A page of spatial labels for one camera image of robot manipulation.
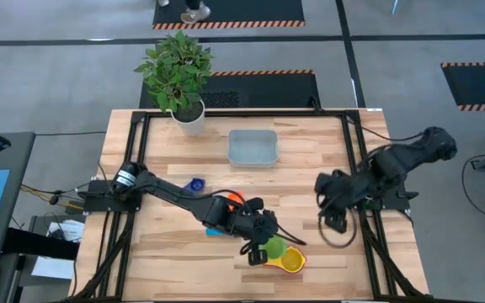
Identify white plant pot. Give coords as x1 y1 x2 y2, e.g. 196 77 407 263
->
169 98 206 136

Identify green measuring cup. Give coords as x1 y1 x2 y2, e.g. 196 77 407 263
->
260 235 289 260

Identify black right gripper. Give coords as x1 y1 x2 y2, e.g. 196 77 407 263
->
314 169 360 235

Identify black power cable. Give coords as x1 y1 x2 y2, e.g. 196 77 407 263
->
346 117 424 142

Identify grey plastic basket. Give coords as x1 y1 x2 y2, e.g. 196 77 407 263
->
227 128 280 168

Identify yellow measuring cup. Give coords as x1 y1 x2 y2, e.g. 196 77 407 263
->
264 246 307 274

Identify green leafy plant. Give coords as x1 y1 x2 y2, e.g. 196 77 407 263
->
134 29 215 114

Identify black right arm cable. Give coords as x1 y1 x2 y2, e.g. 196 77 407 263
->
317 204 358 249

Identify yellow and black cables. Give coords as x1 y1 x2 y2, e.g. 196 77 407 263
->
20 183 86 210

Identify grey side desk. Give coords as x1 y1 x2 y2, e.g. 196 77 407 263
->
0 131 36 264

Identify black aluminium table frame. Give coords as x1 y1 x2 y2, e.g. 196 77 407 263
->
68 109 434 303

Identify dark blue measuring cup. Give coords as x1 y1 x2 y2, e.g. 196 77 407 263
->
182 177 207 195

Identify orange measuring cup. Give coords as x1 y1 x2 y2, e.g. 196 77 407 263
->
227 190 247 213

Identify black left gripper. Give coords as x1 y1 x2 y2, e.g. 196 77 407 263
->
237 209 280 267

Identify white paper sheets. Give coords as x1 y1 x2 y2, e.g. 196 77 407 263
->
30 218 86 281

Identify black striped floor mat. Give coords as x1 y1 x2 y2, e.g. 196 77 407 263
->
152 0 306 30
440 61 485 113
139 69 322 109

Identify black bar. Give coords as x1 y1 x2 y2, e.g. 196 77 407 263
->
2 226 80 261

